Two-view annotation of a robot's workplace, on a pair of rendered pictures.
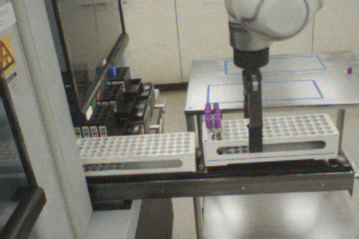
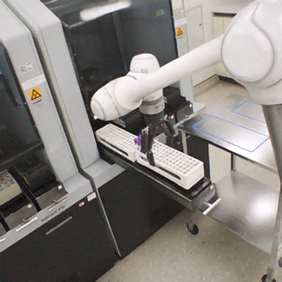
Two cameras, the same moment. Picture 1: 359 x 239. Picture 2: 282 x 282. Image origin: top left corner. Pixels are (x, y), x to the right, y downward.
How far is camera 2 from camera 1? 0.94 m
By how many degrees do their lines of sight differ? 44
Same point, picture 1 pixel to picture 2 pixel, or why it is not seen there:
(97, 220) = (98, 163)
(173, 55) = not seen: outside the picture
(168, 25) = not seen: outside the picture
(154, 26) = not seen: outside the picture
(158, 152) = (121, 145)
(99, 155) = (106, 135)
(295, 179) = (167, 189)
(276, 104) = (221, 144)
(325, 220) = (265, 232)
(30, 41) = (56, 86)
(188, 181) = (128, 165)
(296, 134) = (172, 165)
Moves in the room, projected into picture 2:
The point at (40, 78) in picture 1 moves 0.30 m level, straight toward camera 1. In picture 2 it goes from (60, 100) to (12, 139)
